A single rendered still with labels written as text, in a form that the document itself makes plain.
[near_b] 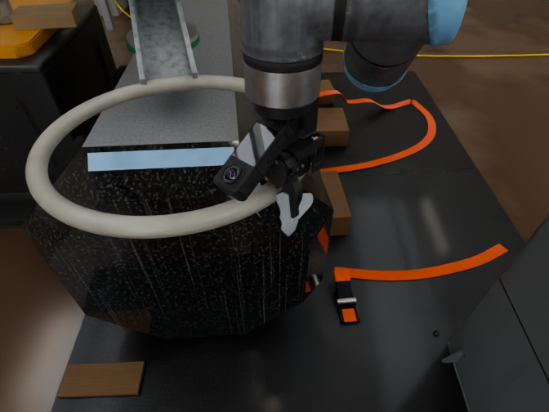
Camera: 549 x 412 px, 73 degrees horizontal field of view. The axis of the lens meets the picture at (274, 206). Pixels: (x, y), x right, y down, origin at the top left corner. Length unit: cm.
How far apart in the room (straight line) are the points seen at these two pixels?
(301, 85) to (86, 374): 123
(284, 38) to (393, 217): 146
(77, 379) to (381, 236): 126
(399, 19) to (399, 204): 151
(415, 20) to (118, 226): 40
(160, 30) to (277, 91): 67
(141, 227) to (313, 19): 31
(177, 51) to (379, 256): 111
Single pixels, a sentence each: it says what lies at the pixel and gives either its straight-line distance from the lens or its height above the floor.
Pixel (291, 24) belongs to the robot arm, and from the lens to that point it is 40.
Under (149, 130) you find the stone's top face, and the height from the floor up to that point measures 81.
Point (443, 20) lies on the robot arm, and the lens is 41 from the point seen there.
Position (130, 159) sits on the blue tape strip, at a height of 78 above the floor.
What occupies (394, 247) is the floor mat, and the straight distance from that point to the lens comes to 168.
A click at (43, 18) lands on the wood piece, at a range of 162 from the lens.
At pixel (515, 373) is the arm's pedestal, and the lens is 118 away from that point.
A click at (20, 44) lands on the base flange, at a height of 78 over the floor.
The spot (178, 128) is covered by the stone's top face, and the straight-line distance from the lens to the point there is 86.
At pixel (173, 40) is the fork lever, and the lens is 102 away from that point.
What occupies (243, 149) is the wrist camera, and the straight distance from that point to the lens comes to 47.
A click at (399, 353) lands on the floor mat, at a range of 143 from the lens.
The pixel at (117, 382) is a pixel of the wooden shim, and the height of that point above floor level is 3.
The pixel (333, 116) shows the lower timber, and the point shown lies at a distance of 219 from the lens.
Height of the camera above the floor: 127
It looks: 46 degrees down
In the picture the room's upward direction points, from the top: straight up
